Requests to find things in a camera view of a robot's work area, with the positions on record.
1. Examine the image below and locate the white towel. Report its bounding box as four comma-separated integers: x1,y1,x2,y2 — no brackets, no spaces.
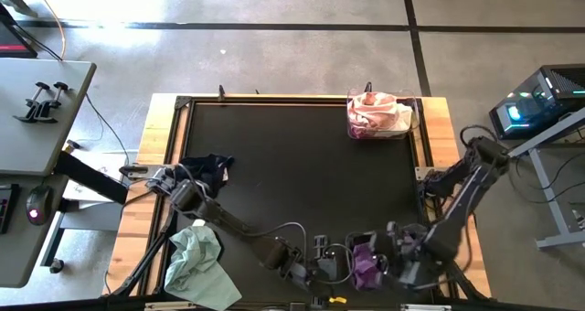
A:
388,112,415,134

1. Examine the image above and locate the black keyboard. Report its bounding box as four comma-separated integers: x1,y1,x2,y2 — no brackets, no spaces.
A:
0,182,20,235

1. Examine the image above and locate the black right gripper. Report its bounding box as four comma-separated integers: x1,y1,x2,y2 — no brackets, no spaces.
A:
349,223,433,289

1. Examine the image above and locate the yellow cable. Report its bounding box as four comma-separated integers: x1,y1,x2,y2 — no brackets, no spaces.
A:
29,0,68,60

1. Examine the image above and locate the purple towel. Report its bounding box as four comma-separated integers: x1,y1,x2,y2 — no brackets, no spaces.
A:
350,241,389,292

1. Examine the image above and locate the light pink towel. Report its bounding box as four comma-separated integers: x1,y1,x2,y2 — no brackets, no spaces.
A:
347,91,408,136

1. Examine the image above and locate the black computer mouse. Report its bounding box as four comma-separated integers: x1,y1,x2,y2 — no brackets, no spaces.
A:
25,185,54,227

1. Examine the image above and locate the clear plastic basket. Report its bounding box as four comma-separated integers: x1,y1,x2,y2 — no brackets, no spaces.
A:
346,231,452,306
346,87,420,141

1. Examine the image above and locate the black computer tower with lights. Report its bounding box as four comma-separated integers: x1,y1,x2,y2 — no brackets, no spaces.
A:
488,63,585,142

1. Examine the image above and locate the grey desk with mouse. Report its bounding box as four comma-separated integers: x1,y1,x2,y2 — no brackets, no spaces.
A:
0,173,69,289

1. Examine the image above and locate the grey desk with clamps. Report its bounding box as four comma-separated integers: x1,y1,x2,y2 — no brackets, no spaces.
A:
0,57,98,177

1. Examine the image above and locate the dark navy towel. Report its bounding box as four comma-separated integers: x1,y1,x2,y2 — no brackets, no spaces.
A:
175,153,236,200

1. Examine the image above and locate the mint green towel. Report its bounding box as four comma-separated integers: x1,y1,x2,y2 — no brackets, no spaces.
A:
163,225,242,311

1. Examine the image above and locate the black mounting bar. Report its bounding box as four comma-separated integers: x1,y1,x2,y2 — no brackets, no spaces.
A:
54,150,129,206

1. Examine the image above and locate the grey metal-legged desk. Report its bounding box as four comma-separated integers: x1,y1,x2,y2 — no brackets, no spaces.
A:
509,107,585,251

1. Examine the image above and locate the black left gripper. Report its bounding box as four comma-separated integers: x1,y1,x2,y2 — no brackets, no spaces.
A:
287,235,348,308

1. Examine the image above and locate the black desk clamp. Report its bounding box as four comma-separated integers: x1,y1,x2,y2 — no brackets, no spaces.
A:
34,81,69,124
13,80,51,123

